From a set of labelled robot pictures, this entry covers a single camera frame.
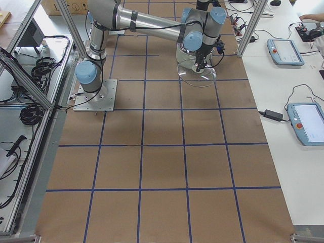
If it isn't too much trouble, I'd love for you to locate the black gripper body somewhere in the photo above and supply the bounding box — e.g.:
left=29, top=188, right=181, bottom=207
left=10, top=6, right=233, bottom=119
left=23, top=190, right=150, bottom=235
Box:
left=196, top=35, right=225, bottom=65

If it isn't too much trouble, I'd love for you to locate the glass pot lid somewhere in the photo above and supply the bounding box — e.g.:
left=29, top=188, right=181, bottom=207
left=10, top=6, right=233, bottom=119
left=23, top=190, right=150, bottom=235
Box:
left=177, top=59, right=216, bottom=88

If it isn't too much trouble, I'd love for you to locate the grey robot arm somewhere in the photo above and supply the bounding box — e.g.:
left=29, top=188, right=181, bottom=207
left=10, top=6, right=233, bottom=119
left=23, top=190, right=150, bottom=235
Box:
left=75, top=1, right=227, bottom=102

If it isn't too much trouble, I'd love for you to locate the pale green cooking pot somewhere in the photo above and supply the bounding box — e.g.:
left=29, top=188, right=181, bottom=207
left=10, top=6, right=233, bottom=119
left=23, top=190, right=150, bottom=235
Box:
left=176, top=43, right=214, bottom=71

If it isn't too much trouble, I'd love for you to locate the far blue teach pendant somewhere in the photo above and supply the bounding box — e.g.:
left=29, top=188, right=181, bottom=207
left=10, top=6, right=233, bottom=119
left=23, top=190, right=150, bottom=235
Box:
left=267, top=39, right=304, bottom=66

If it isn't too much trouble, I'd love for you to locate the blue teach pendant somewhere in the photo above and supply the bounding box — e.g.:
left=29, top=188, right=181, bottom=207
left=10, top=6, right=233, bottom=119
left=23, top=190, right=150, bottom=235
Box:
left=287, top=102, right=323, bottom=146
left=267, top=39, right=304, bottom=66

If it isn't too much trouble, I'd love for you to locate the black power adapter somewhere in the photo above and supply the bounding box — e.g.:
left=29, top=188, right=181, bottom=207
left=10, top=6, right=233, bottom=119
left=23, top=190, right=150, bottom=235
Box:
left=264, top=109, right=283, bottom=122

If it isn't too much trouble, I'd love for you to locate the near blue teach pendant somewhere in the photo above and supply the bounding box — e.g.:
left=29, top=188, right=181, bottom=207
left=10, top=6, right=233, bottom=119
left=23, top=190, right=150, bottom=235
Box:
left=287, top=102, right=323, bottom=146

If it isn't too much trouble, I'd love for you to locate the cardboard box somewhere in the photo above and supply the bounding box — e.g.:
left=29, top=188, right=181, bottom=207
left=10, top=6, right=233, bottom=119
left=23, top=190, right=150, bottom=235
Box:
left=42, top=0, right=89, bottom=16

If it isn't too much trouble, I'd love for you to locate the aluminium frame post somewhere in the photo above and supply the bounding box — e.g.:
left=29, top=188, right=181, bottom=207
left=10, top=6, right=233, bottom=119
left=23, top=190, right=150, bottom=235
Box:
left=237, top=0, right=267, bottom=58

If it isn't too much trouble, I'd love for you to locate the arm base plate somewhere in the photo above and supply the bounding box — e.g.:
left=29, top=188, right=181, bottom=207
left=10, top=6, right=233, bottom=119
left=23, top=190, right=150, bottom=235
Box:
left=73, top=79, right=118, bottom=112

